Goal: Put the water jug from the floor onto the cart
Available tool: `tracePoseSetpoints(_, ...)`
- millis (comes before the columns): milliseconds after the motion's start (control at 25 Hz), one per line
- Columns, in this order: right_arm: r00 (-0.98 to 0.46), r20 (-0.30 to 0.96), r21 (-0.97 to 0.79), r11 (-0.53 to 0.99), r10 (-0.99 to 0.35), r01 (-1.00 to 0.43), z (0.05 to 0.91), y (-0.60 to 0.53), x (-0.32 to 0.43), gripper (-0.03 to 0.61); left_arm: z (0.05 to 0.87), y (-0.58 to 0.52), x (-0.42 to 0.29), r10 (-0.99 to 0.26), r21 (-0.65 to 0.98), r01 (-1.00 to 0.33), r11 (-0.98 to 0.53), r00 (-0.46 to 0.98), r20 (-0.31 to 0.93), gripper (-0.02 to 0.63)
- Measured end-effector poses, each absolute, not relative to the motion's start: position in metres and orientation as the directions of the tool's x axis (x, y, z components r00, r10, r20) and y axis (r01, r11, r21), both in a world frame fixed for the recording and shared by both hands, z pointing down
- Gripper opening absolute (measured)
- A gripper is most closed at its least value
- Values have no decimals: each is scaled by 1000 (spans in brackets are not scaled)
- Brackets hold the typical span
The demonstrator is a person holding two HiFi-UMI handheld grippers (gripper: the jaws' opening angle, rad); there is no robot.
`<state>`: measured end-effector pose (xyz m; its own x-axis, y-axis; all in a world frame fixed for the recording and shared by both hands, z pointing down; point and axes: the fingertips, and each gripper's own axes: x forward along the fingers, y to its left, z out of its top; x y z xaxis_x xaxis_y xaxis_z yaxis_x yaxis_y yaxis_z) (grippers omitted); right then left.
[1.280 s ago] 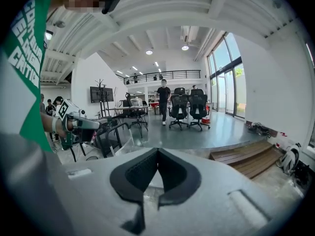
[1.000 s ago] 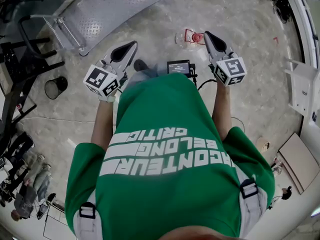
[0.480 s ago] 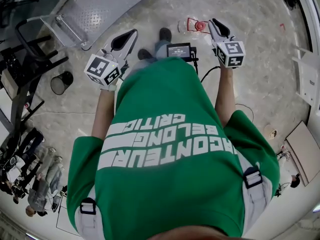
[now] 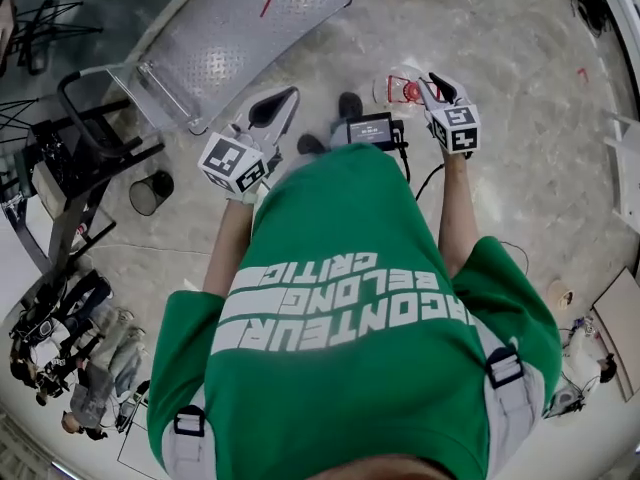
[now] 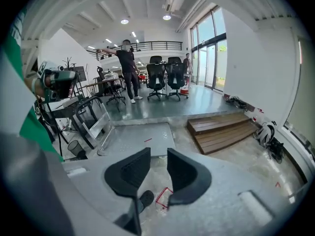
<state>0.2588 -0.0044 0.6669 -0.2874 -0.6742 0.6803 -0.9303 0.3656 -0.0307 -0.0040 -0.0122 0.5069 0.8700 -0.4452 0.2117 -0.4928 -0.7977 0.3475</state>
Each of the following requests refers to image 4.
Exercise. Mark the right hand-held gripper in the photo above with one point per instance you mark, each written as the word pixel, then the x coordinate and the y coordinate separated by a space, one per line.
pixel 457 130

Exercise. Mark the beige box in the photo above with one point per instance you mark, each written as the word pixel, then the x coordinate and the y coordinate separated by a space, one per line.
pixel 47 185

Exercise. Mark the person's black right shoe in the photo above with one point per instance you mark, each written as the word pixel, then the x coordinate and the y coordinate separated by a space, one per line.
pixel 351 105

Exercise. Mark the red tape strip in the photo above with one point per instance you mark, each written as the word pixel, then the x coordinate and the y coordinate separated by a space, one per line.
pixel 266 7

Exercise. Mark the black screen device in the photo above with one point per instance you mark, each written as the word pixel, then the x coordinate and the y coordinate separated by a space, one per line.
pixel 370 130

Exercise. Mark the black side table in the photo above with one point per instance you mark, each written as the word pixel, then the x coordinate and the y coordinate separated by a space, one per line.
pixel 55 140

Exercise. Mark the black mesh waste bin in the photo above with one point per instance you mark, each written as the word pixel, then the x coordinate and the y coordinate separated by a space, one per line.
pixel 150 195

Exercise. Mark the person's black shoe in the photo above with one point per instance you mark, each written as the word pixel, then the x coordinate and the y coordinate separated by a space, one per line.
pixel 311 144
pixel 351 105

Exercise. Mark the beige shoe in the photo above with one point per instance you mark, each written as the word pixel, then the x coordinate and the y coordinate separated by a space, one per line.
pixel 560 294

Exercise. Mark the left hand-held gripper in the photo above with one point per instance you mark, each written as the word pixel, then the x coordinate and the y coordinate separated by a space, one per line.
pixel 225 160

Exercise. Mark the grey metal platform cart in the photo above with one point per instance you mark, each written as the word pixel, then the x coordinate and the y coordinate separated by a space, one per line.
pixel 240 33

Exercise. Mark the person's right leg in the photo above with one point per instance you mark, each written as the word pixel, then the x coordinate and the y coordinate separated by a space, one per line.
pixel 337 135

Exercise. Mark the clear bottle with red handle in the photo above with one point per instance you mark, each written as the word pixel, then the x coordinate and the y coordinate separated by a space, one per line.
pixel 411 90

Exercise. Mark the person's black left shoe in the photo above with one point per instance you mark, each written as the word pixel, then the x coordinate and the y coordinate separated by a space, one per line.
pixel 311 144

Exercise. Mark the beige wooden board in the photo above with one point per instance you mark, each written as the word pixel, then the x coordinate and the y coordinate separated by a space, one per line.
pixel 617 328

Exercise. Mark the person's green shirt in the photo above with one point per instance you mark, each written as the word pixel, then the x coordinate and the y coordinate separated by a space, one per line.
pixel 350 343

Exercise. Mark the person's left forearm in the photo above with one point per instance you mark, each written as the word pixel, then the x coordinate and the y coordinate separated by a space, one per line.
pixel 230 243

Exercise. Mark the white cabinet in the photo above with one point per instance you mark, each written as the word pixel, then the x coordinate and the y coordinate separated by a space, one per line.
pixel 627 168

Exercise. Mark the person's right forearm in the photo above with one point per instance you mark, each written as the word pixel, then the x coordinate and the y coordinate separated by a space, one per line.
pixel 455 208

